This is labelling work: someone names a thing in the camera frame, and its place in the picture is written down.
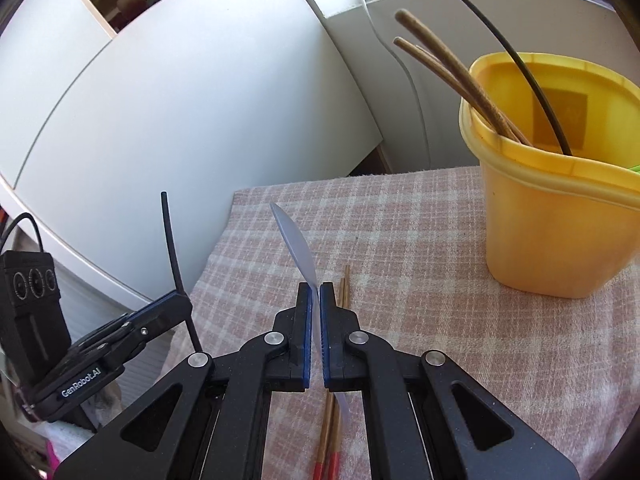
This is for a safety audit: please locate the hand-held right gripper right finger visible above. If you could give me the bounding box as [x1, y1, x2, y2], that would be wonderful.
[319, 282, 581, 480]

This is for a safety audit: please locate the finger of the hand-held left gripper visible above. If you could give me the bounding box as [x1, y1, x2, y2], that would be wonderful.
[70, 302, 193, 368]
[125, 293, 192, 322]

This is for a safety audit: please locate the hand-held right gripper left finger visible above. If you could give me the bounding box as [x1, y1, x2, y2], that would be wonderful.
[52, 282, 313, 480]

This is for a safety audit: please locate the black chopstick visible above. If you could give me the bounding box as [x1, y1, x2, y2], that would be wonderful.
[449, 0, 575, 157]
[160, 191, 205, 356]

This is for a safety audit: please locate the clear plastic spoon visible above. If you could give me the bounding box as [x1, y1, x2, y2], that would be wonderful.
[269, 202, 355, 428]

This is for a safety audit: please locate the yellow plastic cup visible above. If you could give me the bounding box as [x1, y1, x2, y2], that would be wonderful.
[459, 51, 640, 300]

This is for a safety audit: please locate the red-tipped wooden chopstick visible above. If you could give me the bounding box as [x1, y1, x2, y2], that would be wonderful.
[311, 272, 346, 480]
[322, 265, 351, 480]
[394, 8, 532, 147]

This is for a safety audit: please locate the person's left hand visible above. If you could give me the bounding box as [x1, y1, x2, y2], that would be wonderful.
[82, 380, 124, 426]

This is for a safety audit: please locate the pink plaid tablecloth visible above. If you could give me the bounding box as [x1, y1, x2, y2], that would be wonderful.
[160, 165, 640, 480]

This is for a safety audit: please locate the white cabinet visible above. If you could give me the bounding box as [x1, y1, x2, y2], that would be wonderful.
[0, 0, 386, 306]

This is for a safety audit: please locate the white appliance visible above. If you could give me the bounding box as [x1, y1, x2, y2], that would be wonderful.
[322, 0, 640, 173]

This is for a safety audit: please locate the brown wooden chopstick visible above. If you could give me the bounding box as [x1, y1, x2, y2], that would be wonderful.
[393, 36, 520, 142]

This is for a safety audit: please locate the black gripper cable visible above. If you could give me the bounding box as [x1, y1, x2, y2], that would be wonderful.
[0, 212, 48, 261]

